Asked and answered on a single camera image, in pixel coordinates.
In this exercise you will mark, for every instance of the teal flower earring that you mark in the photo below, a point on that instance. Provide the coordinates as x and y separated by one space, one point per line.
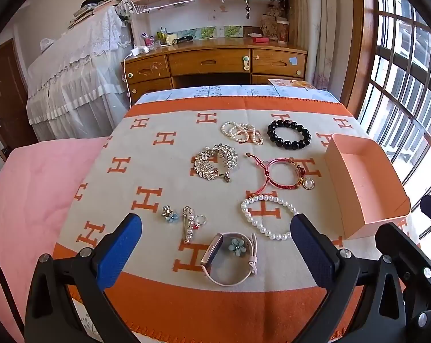
237 246

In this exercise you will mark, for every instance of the red box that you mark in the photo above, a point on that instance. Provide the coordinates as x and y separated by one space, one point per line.
260 39

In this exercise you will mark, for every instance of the pink quilt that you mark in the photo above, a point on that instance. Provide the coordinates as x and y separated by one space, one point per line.
29 193

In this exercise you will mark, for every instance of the orange and beige patterned blanket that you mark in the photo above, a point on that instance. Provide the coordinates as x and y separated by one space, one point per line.
154 143

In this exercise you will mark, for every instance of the black flashlight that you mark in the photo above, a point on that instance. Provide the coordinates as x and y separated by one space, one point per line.
184 38

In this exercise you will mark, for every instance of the desk pen holder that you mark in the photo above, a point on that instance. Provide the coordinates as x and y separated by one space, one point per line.
149 41

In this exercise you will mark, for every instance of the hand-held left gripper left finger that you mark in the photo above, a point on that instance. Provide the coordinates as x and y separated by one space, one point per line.
119 250

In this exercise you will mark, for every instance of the blue and gold flower earring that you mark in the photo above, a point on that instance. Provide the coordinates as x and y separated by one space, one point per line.
170 215

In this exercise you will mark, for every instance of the small floral jar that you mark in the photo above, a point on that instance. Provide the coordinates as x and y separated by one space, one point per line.
283 30

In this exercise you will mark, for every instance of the pink cardboard box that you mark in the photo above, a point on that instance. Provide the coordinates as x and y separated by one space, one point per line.
365 189

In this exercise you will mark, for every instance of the beige curtain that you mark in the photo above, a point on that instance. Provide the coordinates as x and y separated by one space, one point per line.
319 32

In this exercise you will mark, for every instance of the brown wooden door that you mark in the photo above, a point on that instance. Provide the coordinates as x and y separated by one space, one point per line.
6 96

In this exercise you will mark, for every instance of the stack of books on cover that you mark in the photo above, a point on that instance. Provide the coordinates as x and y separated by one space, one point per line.
87 10

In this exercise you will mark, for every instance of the pearl safety pin brooch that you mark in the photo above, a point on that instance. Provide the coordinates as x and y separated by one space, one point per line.
189 227

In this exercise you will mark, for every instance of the light blue bed sheet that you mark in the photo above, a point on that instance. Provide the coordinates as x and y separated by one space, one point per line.
237 91

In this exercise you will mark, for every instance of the hanging keys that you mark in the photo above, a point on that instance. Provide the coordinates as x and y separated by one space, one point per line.
248 10

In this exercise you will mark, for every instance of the white lace furniture cover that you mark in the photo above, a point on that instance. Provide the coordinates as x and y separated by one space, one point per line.
76 71

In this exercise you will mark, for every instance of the barred window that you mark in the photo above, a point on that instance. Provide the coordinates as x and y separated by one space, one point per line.
405 78

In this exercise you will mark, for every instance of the orange magazine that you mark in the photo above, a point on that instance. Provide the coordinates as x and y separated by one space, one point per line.
290 83

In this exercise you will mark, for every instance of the pink smart watch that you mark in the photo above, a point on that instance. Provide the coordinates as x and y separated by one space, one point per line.
212 253

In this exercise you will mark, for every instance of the silver rhinestone leaf brooch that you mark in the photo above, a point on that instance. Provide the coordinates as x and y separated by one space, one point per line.
212 162

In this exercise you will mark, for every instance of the wooden desk with drawers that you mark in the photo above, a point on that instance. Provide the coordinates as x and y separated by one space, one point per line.
215 60

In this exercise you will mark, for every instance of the white power adapter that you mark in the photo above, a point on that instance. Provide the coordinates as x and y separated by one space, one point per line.
138 50

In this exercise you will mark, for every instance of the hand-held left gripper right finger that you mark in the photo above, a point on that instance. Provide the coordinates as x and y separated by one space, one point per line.
313 253

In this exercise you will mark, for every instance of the teal drawer safety lock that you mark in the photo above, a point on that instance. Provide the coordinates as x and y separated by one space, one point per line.
246 62

